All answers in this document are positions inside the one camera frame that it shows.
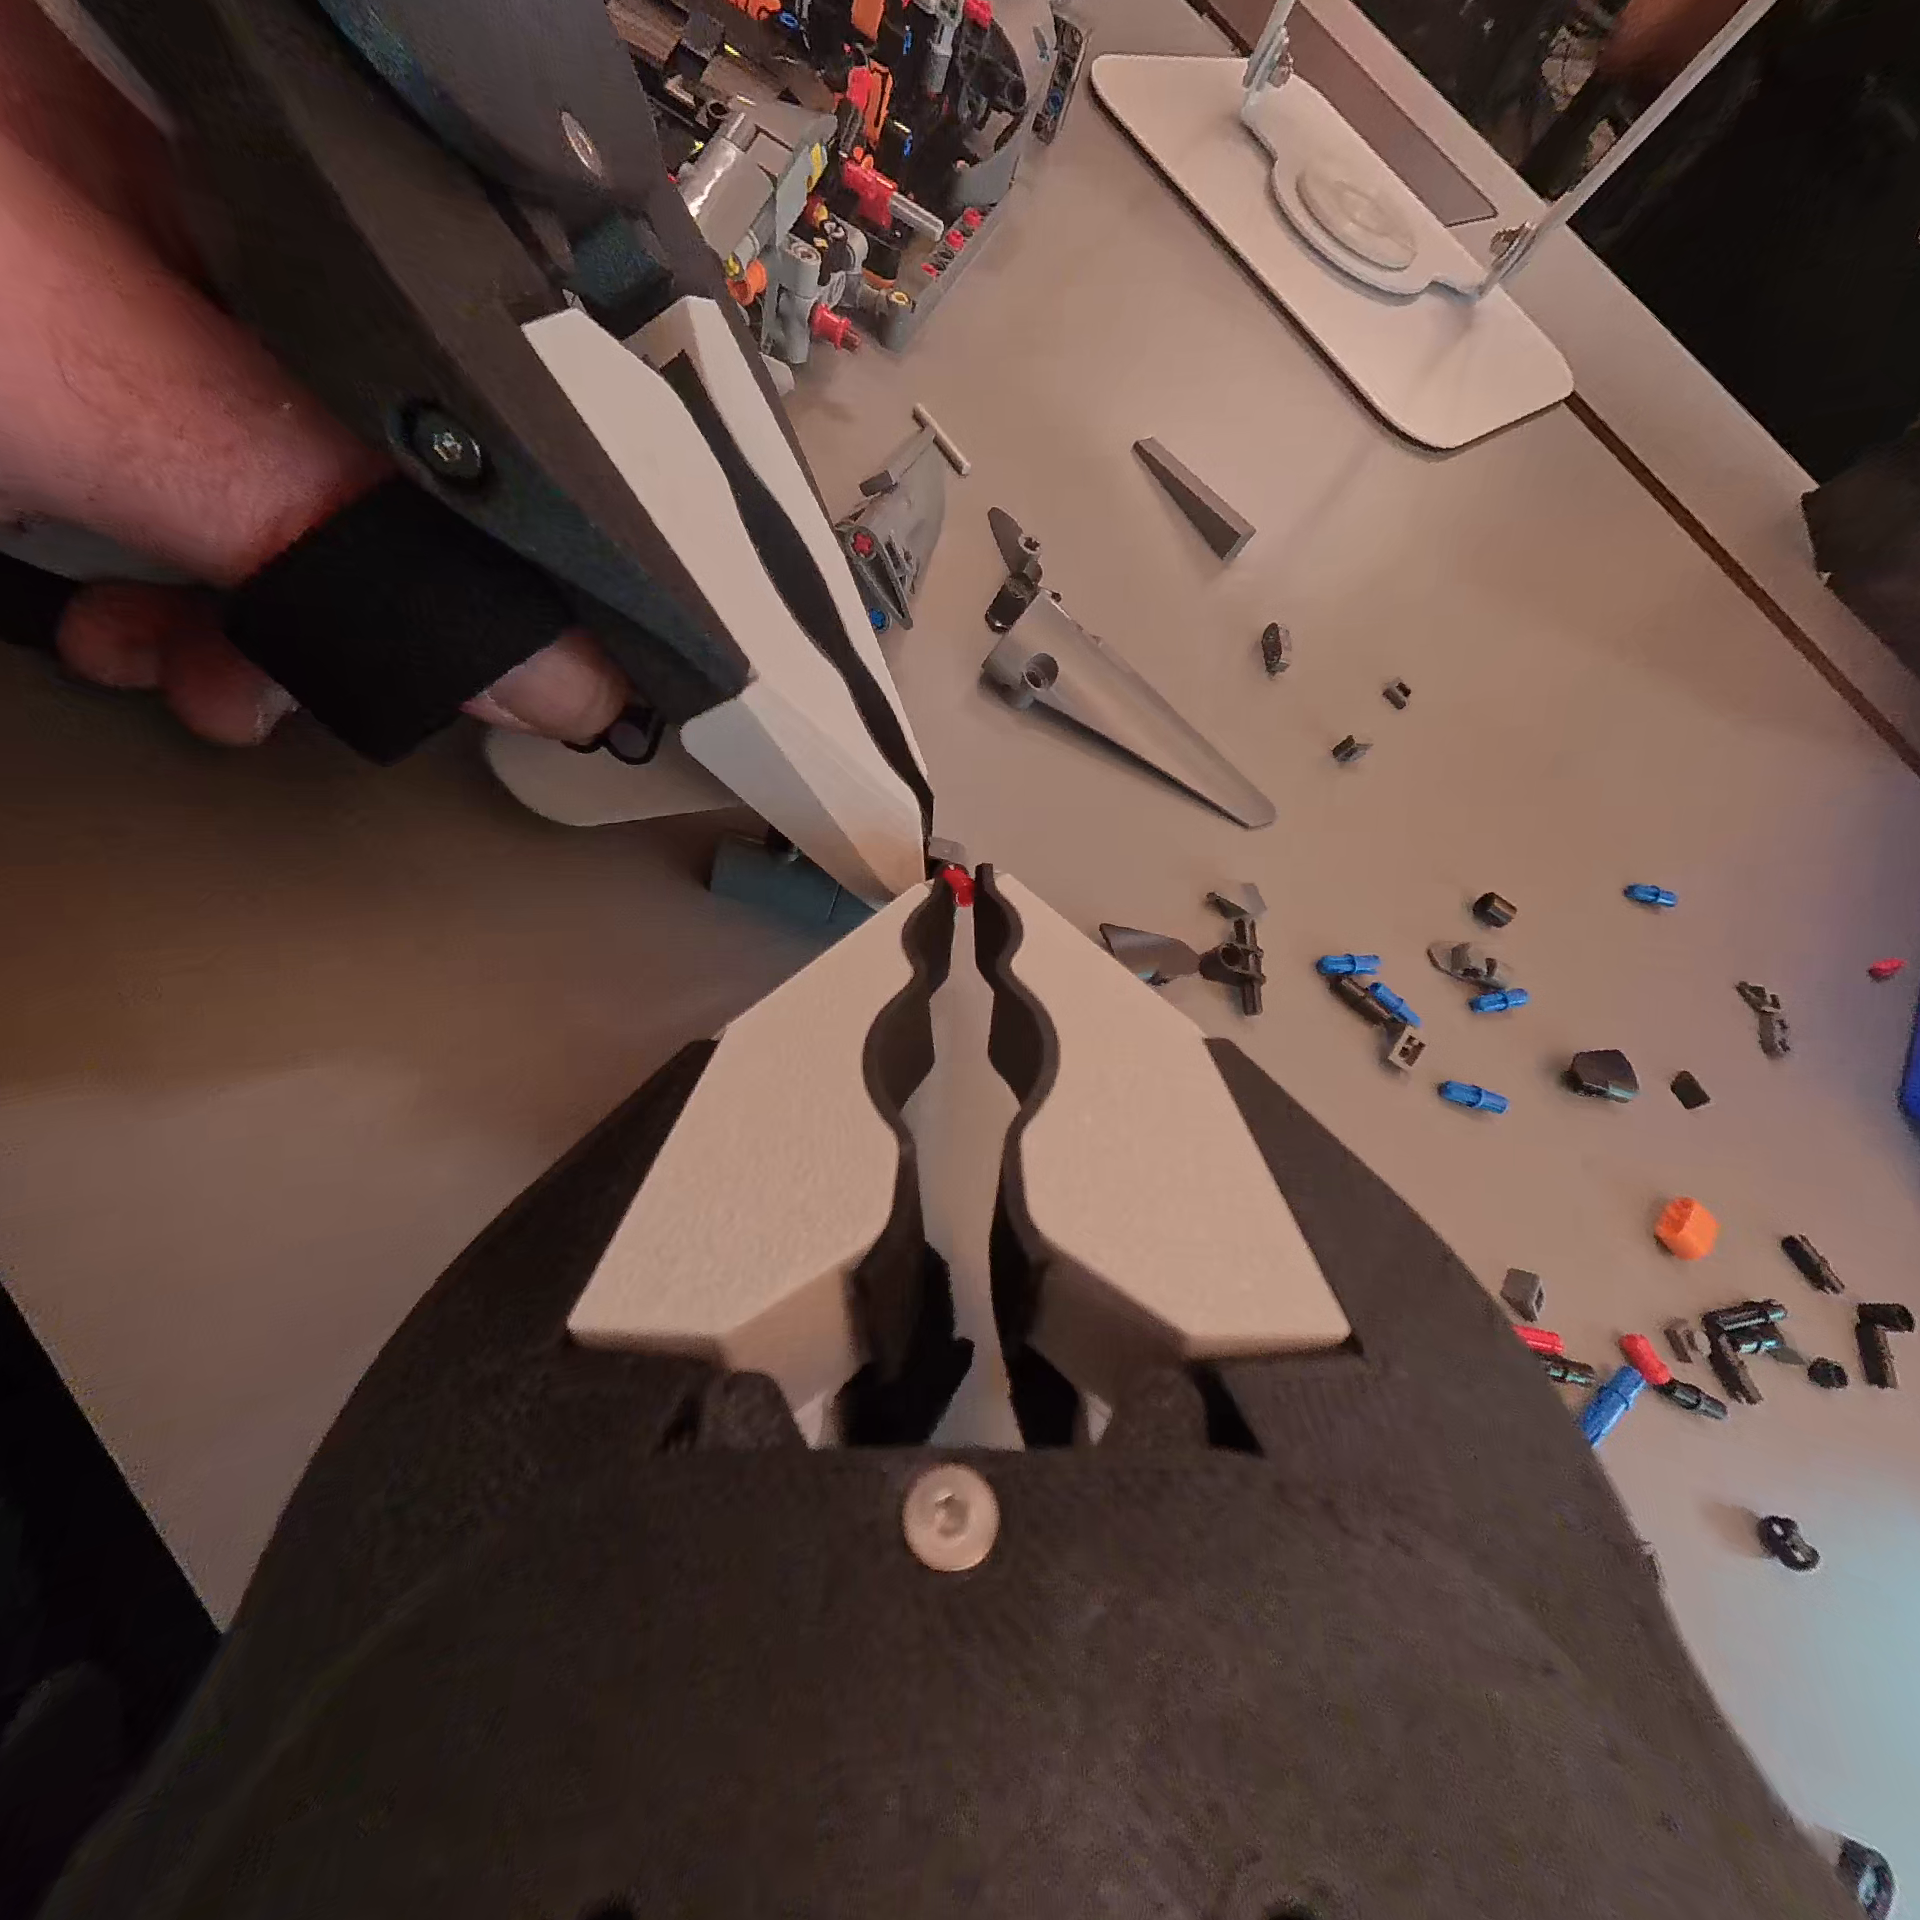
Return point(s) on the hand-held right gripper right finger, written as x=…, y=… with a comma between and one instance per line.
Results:
x=1185, y=1200

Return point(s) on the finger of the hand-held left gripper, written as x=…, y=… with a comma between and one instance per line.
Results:
x=660, y=524
x=809, y=524

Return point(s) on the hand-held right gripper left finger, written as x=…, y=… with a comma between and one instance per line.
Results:
x=749, y=1200

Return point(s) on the grey lego wing subassembly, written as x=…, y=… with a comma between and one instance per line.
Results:
x=900, y=518

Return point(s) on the dark grey lego connector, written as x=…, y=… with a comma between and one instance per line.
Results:
x=1018, y=579

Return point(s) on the black cross lego connector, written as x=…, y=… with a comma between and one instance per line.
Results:
x=1241, y=960

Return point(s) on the dark cone lego piece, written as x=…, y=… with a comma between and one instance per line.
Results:
x=1148, y=950

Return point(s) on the small grey lego slope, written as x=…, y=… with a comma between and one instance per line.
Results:
x=1237, y=902

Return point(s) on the scattered small lego pieces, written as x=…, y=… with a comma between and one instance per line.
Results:
x=1473, y=1095

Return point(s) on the dark grey lego block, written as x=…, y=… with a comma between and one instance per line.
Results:
x=764, y=885

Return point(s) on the long grey lego wing panel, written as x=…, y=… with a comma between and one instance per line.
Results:
x=1109, y=705

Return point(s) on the partly built lego model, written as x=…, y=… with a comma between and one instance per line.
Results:
x=868, y=182

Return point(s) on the grey wedge lego piece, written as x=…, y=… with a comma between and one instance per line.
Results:
x=1201, y=511

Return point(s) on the orange round lego piece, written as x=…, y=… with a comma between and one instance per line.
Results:
x=1684, y=1229

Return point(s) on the person's left hand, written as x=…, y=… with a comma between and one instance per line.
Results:
x=149, y=345

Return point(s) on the blue plastic bin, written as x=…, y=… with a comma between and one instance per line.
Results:
x=1912, y=1067

